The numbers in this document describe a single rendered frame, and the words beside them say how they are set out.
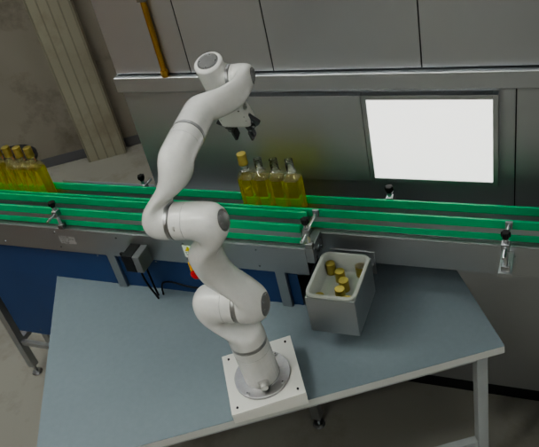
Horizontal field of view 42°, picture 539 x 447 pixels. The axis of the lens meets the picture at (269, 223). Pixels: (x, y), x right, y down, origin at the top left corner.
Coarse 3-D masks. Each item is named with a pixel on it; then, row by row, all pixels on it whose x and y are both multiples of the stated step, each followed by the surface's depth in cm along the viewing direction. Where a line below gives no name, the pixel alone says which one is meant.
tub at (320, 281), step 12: (336, 252) 241; (324, 264) 242; (336, 264) 243; (348, 264) 241; (312, 276) 234; (324, 276) 242; (348, 276) 241; (360, 276) 229; (312, 288) 232; (324, 288) 238; (336, 300) 224; (348, 300) 222
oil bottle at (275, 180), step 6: (270, 174) 243; (276, 174) 242; (282, 174) 243; (270, 180) 243; (276, 180) 242; (282, 180) 242; (270, 186) 245; (276, 186) 244; (282, 186) 243; (270, 192) 247; (276, 192) 246; (282, 192) 245; (276, 198) 247; (282, 198) 246; (276, 204) 249; (282, 204) 248
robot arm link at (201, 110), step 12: (228, 72) 192; (240, 72) 189; (252, 72) 193; (228, 84) 186; (240, 84) 187; (252, 84) 193; (204, 96) 184; (216, 96) 184; (228, 96) 186; (240, 96) 188; (192, 108) 180; (204, 108) 182; (216, 108) 185; (228, 108) 188; (180, 120) 177; (192, 120) 177; (204, 120) 180; (204, 132) 179
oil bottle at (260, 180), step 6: (258, 174) 244; (264, 174) 244; (252, 180) 246; (258, 180) 245; (264, 180) 244; (258, 186) 247; (264, 186) 246; (258, 192) 248; (264, 192) 247; (258, 198) 250; (264, 198) 249; (270, 198) 249; (258, 204) 252; (264, 204) 251; (270, 204) 250
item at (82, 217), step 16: (0, 208) 289; (16, 208) 286; (32, 208) 282; (48, 208) 278; (64, 208) 275; (80, 224) 278; (96, 224) 274; (112, 224) 271; (128, 224) 268; (240, 224) 246; (256, 224) 243; (272, 224) 241; (288, 224) 238; (272, 240) 245; (288, 240) 243
